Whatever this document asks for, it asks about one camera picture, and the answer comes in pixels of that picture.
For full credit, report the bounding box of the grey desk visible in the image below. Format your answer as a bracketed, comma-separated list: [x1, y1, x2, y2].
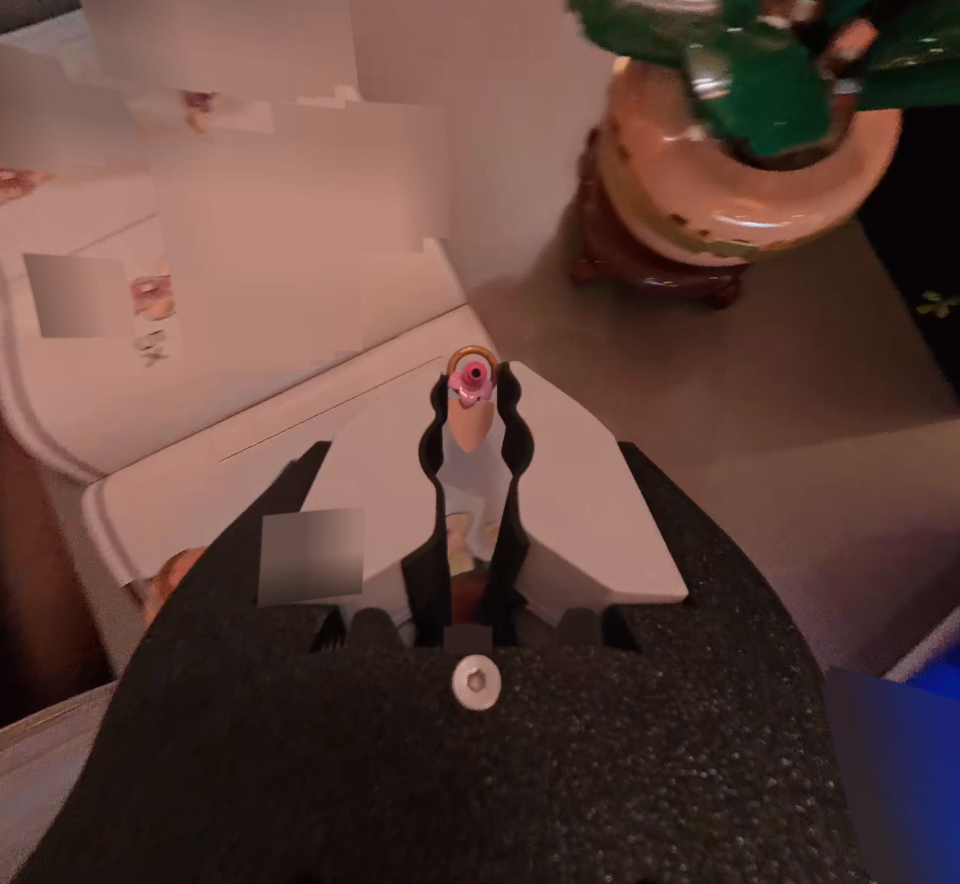
[442, 0, 960, 683]

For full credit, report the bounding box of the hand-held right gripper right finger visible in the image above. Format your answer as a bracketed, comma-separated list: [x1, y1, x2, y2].
[476, 361, 691, 649]

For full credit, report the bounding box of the white instruction booklet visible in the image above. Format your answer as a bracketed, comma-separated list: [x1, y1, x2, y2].
[0, 6, 496, 589]

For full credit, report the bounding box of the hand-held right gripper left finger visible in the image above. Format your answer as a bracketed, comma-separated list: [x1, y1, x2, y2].
[300, 372, 455, 649]

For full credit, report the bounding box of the blue plastic bin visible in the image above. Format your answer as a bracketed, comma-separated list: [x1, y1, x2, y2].
[911, 640, 960, 683]

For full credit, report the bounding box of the person's grey zip jacket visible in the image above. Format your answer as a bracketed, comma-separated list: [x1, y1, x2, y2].
[0, 680, 110, 884]

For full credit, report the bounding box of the pink flower tan petal piece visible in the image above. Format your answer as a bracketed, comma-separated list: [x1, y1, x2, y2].
[446, 345, 498, 455]

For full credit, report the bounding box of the brick-built plant in pot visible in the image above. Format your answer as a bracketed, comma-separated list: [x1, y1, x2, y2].
[566, 0, 960, 311]

